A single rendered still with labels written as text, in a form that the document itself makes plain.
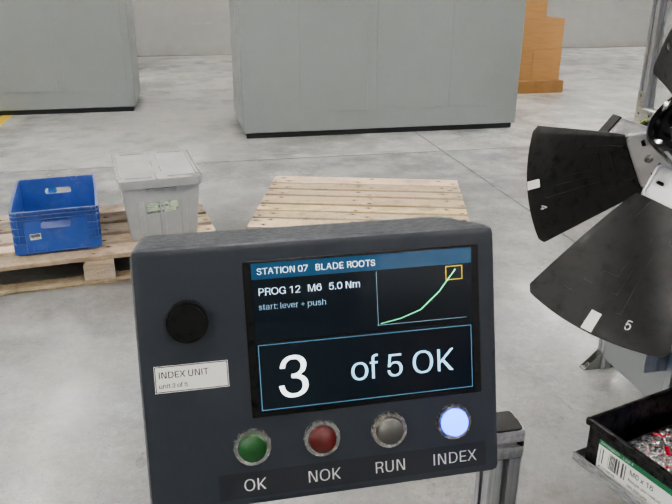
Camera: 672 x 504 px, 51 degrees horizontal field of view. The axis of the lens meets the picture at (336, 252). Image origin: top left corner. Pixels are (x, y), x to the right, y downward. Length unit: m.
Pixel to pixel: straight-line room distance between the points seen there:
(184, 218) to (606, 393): 2.14
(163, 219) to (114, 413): 1.33
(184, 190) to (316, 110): 3.06
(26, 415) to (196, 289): 2.24
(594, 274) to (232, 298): 0.75
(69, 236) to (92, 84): 4.45
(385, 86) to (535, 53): 3.15
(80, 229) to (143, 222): 0.30
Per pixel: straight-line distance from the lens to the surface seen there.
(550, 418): 2.60
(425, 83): 6.72
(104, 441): 2.50
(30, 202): 4.22
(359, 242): 0.50
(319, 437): 0.52
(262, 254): 0.49
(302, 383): 0.51
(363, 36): 6.50
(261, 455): 0.52
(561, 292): 1.15
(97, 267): 3.60
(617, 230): 1.17
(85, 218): 3.63
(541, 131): 1.44
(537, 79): 9.40
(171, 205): 3.65
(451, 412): 0.54
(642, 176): 1.31
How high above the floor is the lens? 1.43
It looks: 22 degrees down
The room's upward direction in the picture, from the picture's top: straight up
